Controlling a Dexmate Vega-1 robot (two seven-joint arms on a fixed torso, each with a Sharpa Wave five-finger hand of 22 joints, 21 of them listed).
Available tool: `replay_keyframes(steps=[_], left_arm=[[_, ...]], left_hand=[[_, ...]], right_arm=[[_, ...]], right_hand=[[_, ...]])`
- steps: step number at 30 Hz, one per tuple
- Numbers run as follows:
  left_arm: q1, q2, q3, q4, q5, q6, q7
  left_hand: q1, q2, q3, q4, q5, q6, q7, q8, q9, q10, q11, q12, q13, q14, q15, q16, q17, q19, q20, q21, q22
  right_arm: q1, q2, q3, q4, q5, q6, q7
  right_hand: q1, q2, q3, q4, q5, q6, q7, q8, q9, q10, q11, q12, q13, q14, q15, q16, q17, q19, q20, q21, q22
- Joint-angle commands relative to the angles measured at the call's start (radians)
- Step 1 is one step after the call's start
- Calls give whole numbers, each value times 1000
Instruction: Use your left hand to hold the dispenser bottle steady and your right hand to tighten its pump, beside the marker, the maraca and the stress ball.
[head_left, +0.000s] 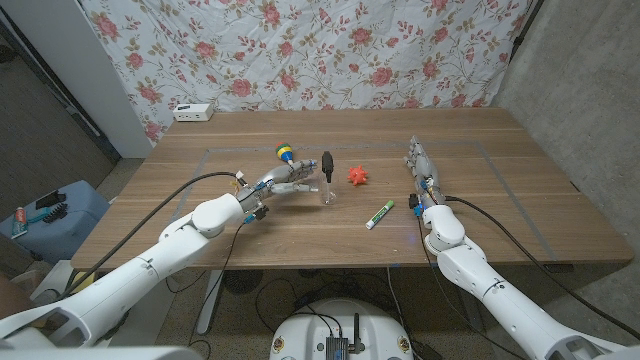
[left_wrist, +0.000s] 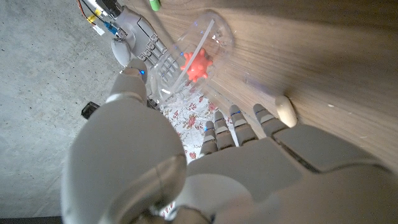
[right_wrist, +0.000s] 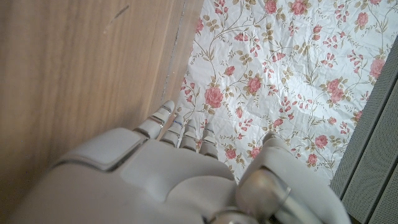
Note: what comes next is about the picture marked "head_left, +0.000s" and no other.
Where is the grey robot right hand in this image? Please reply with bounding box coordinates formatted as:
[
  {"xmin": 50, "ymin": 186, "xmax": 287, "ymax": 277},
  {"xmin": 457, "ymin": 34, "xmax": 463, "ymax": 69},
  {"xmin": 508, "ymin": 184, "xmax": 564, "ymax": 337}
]
[{"xmin": 403, "ymin": 134, "xmax": 449, "ymax": 207}]

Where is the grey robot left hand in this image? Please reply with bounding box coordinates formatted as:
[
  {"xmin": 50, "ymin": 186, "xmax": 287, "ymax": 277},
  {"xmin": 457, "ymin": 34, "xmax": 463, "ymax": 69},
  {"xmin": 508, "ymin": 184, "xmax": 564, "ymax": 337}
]
[{"xmin": 234, "ymin": 158, "xmax": 321, "ymax": 214}]

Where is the black pump head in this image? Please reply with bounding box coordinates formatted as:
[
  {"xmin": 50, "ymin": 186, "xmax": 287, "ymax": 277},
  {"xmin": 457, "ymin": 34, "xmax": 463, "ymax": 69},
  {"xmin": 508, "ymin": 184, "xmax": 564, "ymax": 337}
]
[{"xmin": 321, "ymin": 150, "xmax": 335, "ymax": 184}]

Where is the clear plastic dispenser bottle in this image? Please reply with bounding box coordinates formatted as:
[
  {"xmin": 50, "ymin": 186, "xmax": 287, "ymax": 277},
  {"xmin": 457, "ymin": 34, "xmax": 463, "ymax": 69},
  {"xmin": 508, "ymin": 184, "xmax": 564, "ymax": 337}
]
[{"xmin": 319, "ymin": 172, "xmax": 339, "ymax": 206}]

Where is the white robot shoulder cover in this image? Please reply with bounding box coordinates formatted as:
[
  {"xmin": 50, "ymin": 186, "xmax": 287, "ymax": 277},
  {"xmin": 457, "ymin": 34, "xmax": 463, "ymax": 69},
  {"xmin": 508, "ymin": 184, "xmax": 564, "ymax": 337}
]
[{"xmin": 0, "ymin": 344, "xmax": 204, "ymax": 360}]

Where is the multicoloured wooden maraca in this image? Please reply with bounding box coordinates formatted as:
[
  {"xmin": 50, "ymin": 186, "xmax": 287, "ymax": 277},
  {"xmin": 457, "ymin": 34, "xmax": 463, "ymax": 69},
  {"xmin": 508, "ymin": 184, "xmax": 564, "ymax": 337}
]
[{"xmin": 274, "ymin": 142, "xmax": 297, "ymax": 167}]

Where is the green and white marker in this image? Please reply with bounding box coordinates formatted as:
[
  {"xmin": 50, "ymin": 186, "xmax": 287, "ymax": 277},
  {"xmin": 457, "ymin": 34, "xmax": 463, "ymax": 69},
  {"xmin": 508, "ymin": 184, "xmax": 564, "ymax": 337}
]
[{"xmin": 365, "ymin": 199, "xmax": 396, "ymax": 231}]

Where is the red spiky stress ball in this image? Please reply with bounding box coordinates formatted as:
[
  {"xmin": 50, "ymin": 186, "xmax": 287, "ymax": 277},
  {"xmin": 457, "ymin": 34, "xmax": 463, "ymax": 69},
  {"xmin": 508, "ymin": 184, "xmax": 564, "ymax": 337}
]
[{"xmin": 347, "ymin": 164, "xmax": 370, "ymax": 187}]

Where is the white power strip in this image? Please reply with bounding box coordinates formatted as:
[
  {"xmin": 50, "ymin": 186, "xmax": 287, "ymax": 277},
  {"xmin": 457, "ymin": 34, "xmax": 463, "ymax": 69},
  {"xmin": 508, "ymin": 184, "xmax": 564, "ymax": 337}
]
[{"xmin": 172, "ymin": 103, "xmax": 215, "ymax": 123}]

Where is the white table leg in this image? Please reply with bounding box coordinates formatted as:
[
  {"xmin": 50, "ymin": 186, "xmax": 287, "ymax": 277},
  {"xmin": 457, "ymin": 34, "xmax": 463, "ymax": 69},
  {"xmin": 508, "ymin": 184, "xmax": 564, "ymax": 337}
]
[{"xmin": 196, "ymin": 269, "xmax": 225, "ymax": 335}]

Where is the floral backdrop cloth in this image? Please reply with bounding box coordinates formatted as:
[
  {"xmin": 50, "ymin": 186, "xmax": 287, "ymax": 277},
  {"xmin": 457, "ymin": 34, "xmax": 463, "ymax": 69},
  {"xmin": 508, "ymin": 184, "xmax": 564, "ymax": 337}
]
[{"xmin": 79, "ymin": 0, "xmax": 536, "ymax": 144}]

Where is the grey table leg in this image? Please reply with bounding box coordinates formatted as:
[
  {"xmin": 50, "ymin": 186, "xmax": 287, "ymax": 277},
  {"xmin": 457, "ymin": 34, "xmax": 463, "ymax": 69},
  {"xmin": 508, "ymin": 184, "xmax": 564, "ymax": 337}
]
[{"xmin": 452, "ymin": 264, "xmax": 485, "ymax": 334}]

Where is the white robot torso base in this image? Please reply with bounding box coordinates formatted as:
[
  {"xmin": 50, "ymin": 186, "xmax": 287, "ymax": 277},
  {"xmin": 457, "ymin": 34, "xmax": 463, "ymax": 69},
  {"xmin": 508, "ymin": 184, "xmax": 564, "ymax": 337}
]
[{"xmin": 268, "ymin": 298, "xmax": 415, "ymax": 360}]

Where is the black backdrop stand pole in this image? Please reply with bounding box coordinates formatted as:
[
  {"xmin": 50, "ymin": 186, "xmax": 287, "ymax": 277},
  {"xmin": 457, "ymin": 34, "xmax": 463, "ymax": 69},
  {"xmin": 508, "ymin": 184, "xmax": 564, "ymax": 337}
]
[{"xmin": 508, "ymin": 0, "xmax": 546, "ymax": 64}]

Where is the black antenna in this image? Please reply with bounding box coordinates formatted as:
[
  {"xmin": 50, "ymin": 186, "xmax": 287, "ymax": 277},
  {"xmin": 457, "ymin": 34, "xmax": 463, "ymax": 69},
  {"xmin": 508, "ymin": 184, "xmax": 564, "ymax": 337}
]
[{"xmin": 351, "ymin": 312, "xmax": 366, "ymax": 354}]

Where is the grey computer module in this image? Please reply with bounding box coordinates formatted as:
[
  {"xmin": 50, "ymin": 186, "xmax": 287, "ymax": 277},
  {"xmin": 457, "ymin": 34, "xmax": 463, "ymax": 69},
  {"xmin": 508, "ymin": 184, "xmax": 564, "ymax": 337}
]
[{"xmin": 325, "ymin": 335, "xmax": 350, "ymax": 360}]

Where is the blue storage box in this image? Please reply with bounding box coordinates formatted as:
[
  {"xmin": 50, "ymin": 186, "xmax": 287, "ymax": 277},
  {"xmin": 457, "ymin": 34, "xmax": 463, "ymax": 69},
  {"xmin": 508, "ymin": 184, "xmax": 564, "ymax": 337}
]
[{"xmin": 0, "ymin": 179, "xmax": 111, "ymax": 266}]

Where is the yellow and black floor item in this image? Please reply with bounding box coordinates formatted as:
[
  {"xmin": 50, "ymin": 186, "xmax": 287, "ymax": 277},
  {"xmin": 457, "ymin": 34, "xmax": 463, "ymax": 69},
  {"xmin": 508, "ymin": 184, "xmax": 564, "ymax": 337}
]
[{"xmin": 67, "ymin": 269, "xmax": 99, "ymax": 296}]

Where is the black hair brush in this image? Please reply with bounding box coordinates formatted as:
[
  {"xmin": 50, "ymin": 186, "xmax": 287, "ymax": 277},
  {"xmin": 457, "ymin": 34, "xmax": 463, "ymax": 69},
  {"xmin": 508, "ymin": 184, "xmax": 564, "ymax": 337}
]
[{"xmin": 42, "ymin": 202, "xmax": 70, "ymax": 224}]

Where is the black flat clip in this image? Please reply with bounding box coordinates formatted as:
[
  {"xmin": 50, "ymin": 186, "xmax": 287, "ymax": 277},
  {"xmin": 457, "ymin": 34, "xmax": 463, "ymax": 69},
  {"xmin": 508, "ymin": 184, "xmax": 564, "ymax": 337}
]
[{"xmin": 34, "ymin": 189, "xmax": 67, "ymax": 210}]

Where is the red toothpaste tube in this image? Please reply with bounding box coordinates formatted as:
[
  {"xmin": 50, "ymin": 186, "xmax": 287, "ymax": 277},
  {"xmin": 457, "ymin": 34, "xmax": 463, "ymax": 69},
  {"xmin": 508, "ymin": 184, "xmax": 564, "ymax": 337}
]
[{"xmin": 10, "ymin": 206, "xmax": 29, "ymax": 240}]

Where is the person's bare limb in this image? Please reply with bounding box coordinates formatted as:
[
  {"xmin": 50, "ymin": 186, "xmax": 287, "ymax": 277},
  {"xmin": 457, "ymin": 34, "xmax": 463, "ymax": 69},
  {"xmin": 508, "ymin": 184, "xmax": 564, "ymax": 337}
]
[{"xmin": 0, "ymin": 287, "xmax": 31, "ymax": 321}]

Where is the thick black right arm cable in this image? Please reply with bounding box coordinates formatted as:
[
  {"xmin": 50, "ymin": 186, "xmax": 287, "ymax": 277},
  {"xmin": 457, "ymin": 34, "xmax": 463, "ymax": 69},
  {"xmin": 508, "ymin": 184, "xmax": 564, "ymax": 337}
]
[{"xmin": 443, "ymin": 194, "xmax": 640, "ymax": 341}]

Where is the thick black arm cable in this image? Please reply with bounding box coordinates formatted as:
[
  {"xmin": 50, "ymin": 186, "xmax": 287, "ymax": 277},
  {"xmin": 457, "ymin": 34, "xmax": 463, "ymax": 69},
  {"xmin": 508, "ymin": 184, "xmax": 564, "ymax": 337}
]
[
  {"xmin": 443, "ymin": 194, "xmax": 640, "ymax": 341},
  {"xmin": 57, "ymin": 170, "xmax": 246, "ymax": 301}
]

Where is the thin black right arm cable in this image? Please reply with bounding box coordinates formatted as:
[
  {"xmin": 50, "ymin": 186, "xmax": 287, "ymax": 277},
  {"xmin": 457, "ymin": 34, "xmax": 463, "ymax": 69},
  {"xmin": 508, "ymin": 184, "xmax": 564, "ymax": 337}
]
[{"xmin": 417, "ymin": 213, "xmax": 529, "ymax": 360}]

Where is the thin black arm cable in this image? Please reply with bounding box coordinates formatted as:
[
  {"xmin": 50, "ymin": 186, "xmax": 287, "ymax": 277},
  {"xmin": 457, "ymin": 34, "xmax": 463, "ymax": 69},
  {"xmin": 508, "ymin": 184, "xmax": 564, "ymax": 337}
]
[
  {"xmin": 417, "ymin": 213, "xmax": 529, "ymax": 360},
  {"xmin": 187, "ymin": 219, "xmax": 249, "ymax": 360}
]

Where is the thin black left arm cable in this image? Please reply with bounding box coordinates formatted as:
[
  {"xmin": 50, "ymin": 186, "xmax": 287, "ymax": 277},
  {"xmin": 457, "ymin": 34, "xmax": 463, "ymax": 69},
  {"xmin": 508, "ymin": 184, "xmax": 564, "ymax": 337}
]
[{"xmin": 187, "ymin": 219, "xmax": 249, "ymax": 360}]

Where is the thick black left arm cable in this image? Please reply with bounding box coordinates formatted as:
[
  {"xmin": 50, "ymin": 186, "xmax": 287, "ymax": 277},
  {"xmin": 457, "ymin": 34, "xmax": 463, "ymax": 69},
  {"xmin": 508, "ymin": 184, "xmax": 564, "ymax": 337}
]
[{"xmin": 57, "ymin": 170, "xmax": 246, "ymax": 301}]

